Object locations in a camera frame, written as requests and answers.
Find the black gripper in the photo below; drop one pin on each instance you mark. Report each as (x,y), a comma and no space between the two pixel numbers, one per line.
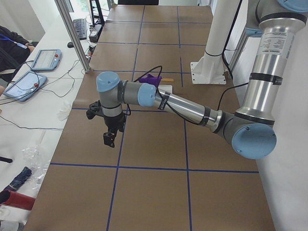
(114,123)

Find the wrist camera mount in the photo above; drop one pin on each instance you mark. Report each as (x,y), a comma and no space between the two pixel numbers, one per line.
(94,109)

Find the black keyboard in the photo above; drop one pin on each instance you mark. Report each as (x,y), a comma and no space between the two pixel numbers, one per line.
(80,26)

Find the person in black clothes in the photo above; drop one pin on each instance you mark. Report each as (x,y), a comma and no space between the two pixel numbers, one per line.
(14,50)

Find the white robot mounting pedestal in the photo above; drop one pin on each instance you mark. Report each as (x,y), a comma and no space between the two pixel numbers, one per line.
(209,69)

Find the black computer mouse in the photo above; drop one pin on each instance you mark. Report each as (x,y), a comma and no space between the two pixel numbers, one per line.
(70,45)

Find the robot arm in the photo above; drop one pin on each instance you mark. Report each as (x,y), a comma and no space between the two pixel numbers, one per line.
(249,130)

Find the black mini computer box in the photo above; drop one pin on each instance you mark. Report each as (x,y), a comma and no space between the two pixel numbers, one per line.
(95,33)

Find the purple towel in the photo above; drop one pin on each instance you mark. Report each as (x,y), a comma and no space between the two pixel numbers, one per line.
(150,80)

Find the aluminium frame post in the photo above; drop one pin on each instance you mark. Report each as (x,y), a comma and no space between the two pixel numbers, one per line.
(65,15)

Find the clear plastic wrap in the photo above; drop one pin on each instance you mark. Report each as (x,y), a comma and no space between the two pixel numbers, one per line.
(37,159)

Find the teach pendant tablet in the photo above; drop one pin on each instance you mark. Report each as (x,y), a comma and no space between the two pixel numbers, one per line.
(25,87)
(46,60)

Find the red bottle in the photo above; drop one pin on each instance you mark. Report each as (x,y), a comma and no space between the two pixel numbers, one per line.
(17,200)

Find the left wooden rack bar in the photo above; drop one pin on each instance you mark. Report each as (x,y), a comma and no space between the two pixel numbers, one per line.
(167,79)

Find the folded dark blue umbrella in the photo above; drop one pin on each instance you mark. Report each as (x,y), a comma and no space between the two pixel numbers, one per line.
(19,180)

